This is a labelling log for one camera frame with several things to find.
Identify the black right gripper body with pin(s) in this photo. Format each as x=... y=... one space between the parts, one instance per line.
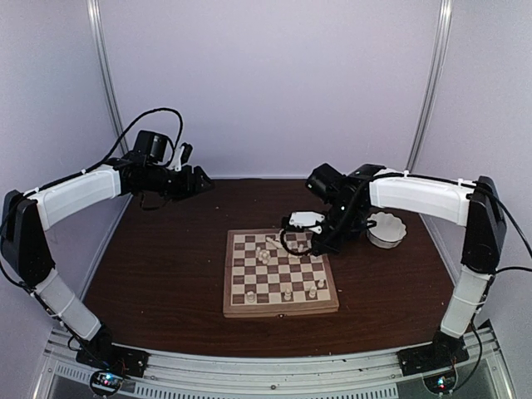
x=343 y=219

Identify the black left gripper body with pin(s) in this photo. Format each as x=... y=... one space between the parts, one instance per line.
x=178 y=188

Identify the white rook corner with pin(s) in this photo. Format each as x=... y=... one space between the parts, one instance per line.
x=311 y=294
x=250 y=297

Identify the wooden chess board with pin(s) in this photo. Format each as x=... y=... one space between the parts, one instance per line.
x=243 y=274

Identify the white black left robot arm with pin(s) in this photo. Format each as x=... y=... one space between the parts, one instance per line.
x=50 y=224

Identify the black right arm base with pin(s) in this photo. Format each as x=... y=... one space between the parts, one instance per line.
x=441 y=352

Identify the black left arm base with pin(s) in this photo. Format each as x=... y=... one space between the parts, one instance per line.
x=100 y=352

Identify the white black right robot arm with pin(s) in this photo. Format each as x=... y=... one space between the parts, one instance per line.
x=471 y=205

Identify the white scalloped bowl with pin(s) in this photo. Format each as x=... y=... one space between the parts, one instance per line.
x=385 y=230

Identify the lying white king piece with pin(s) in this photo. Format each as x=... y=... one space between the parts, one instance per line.
x=276 y=243

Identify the white pawn cluster piece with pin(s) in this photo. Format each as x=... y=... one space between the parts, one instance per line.
x=263 y=256

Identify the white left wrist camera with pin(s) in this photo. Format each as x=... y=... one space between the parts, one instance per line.
x=182 y=157

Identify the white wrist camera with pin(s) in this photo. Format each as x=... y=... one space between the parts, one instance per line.
x=182 y=157
x=304 y=220

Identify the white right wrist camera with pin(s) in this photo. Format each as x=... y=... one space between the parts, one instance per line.
x=304 y=220

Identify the left aluminium corner post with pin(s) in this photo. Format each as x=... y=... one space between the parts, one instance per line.
x=95 y=20

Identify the aluminium corner post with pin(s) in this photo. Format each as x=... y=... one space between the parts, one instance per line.
x=438 y=57
x=95 y=20

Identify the right aluminium corner post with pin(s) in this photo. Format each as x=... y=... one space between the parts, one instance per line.
x=438 y=57

